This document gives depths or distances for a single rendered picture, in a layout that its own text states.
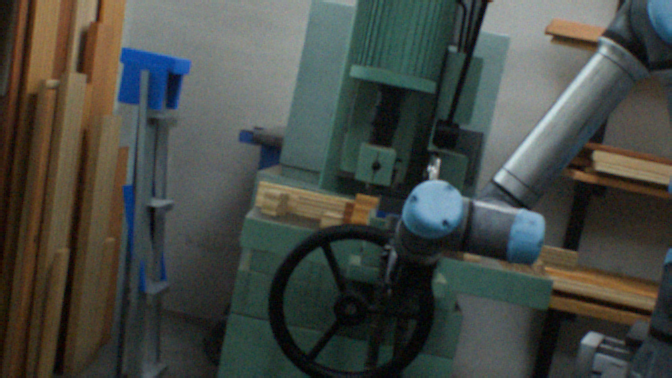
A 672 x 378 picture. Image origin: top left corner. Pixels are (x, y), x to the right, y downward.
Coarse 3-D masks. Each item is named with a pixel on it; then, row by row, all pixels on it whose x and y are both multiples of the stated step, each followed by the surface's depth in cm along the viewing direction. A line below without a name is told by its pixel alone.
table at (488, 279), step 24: (264, 216) 196; (288, 216) 203; (240, 240) 192; (264, 240) 192; (288, 240) 192; (360, 264) 183; (456, 264) 191; (480, 264) 192; (456, 288) 192; (480, 288) 191; (504, 288) 191; (528, 288) 191
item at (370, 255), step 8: (368, 224) 183; (376, 224) 181; (360, 248) 185; (368, 248) 182; (376, 248) 182; (360, 256) 189; (368, 256) 182; (376, 256) 182; (440, 256) 182; (368, 264) 182; (376, 264) 182
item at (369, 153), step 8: (368, 144) 209; (360, 152) 201; (368, 152) 201; (376, 152) 201; (384, 152) 201; (392, 152) 201; (360, 160) 201; (368, 160) 201; (376, 160) 201; (384, 160) 201; (392, 160) 201; (360, 168) 201; (368, 168) 201; (384, 168) 201; (392, 168) 201; (360, 176) 202; (368, 176) 202; (376, 176) 202; (384, 176) 201; (392, 176) 203; (368, 184) 206; (384, 184) 202
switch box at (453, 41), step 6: (462, 0) 229; (468, 0) 229; (480, 0) 229; (468, 6) 229; (456, 12) 229; (462, 12) 229; (468, 12) 229; (456, 18) 229; (474, 18) 229; (456, 24) 230; (474, 24) 229; (456, 30) 230; (450, 36) 230; (456, 36) 230; (450, 42) 230; (456, 42) 230; (462, 42) 230; (468, 42) 230; (462, 48) 238
